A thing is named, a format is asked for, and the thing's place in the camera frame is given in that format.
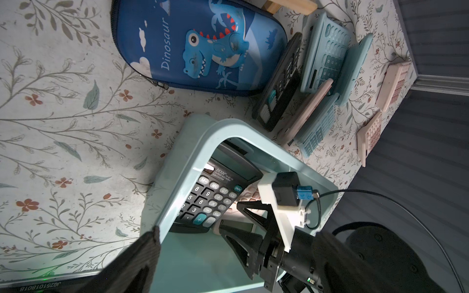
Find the mint green storage box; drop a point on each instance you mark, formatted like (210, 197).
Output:
(204, 262)

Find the teal calculator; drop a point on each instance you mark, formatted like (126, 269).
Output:
(321, 120)
(324, 58)

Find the black calculator back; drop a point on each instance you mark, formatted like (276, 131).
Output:
(223, 179)

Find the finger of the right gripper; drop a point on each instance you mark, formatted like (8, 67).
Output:
(267, 223)
(246, 246)

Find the black calculator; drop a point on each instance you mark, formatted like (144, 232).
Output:
(223, 179)
(280, 89)

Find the small pink calculator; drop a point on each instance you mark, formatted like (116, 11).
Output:
(287, 135)

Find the blue dinosaur pencil case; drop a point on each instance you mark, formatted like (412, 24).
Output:
(225, 47)

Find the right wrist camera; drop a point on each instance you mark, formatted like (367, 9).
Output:
(284, 193)

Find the pink calculator back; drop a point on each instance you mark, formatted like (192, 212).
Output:
(392, 84)

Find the wooden easel stand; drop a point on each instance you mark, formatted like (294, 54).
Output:
(305, 7)

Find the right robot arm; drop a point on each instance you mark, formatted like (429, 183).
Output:
(414, 279)

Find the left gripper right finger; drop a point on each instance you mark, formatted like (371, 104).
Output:
(367, 262)

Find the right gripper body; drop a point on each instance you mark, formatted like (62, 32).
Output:
(269, 258)

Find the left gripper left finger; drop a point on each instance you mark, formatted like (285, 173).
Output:
(132, 271)

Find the teal calculator far back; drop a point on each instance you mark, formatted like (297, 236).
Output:
(324, 58)

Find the black calculator left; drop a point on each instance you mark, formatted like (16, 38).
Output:
(280, 89)

